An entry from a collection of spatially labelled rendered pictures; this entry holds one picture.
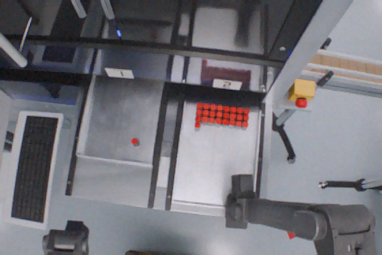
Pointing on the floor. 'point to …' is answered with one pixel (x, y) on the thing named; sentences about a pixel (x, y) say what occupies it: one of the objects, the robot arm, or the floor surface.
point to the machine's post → (306, 47)
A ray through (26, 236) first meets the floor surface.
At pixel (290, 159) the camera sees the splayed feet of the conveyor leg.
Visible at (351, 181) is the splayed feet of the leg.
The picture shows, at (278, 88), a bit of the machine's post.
